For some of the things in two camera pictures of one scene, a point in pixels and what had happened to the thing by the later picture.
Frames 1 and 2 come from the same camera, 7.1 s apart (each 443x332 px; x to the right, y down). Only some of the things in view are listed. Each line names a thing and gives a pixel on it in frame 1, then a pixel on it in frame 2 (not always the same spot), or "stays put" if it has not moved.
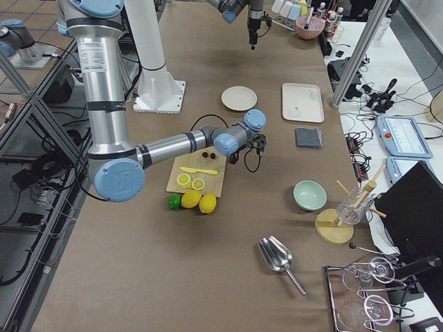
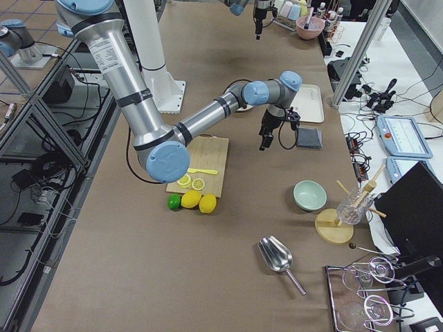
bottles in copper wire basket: [333, 28] stays put
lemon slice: [184, 180] stays put
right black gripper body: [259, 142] -> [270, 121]
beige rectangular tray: [302, 102] stays put
